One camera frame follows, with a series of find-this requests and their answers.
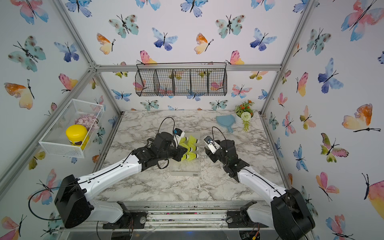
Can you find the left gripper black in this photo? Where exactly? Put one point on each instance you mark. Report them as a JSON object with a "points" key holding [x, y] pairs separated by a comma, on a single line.
{"points": [[180, 151]]}

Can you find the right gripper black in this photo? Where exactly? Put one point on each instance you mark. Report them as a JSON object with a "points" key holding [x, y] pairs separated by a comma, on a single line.
{"points": [[210, 154]]}

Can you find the yellow shuttlecock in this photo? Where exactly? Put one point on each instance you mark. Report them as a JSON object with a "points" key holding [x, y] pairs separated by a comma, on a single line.
{"points": [[193, 140], [193, 147], [183, 139], [191, 156], [185, 146]]}

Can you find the yellow shuttlecock extra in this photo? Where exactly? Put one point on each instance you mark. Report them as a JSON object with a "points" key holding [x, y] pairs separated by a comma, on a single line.
{"points": [[184, 157]]}

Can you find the translucent plastic storage box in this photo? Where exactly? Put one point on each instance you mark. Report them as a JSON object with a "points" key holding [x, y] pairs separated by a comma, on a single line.
{"points": [[187, 168]]}

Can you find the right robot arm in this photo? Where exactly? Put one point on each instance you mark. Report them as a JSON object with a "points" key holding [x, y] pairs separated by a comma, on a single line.
{"points": [[270, 195]]}

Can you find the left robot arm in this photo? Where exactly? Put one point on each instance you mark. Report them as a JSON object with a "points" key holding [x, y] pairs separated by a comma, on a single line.
{"points": [[75, 200]]}

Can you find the light blue dustpan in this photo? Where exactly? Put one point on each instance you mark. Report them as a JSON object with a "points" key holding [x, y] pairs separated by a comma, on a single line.
{"points": [[226, 122]]}

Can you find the white potted artificial plant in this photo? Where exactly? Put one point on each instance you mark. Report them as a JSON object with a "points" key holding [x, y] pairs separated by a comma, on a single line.
{"points": [[245, 113]]}

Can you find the pink flower ball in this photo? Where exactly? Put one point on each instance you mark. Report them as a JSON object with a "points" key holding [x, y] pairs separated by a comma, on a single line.
{"points": [[89, 121]]}

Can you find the yellow lidded jar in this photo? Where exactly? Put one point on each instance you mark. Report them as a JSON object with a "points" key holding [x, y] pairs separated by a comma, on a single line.
{"points": [[78, 136]]}

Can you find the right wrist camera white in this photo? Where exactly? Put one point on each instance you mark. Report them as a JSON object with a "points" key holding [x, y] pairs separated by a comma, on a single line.
{"points": [[211, 145]]}

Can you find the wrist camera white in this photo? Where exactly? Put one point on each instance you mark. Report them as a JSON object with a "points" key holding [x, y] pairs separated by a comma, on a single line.
{"points": [[178, 134], [211, 145]]}

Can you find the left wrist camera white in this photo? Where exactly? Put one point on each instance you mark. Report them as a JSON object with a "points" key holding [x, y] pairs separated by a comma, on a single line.
{"points": [[178, 134]]}

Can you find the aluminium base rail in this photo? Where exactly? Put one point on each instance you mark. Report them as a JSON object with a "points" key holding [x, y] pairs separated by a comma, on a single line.
{"points": [[204, 215]]}

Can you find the black wire wall basket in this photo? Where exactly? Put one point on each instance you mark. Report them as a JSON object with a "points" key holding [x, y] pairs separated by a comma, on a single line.
{"points": [[192, 80]]}

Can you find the white mesh wall basket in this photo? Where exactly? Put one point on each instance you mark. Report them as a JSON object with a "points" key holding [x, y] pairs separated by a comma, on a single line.
{"points": [[55, 142]]}

